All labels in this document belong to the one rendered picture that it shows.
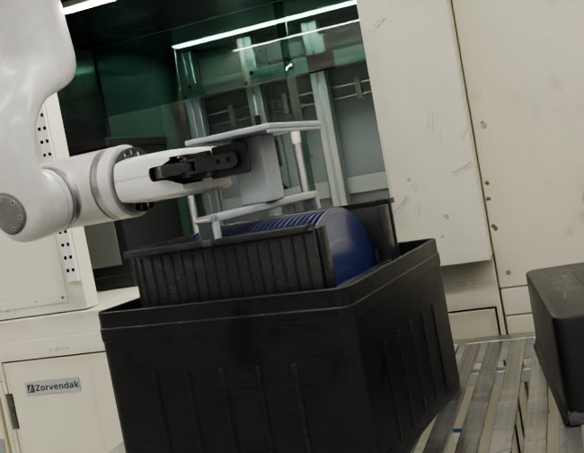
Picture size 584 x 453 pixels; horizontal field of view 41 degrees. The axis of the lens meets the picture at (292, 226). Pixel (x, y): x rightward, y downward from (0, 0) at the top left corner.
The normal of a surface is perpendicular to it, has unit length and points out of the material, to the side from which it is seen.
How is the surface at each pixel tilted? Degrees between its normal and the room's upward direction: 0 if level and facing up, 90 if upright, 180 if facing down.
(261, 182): 90
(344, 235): 91
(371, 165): 90
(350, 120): 90
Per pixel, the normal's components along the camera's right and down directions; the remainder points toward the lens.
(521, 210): -0.32, 0.12
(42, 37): 0.51, 0.03
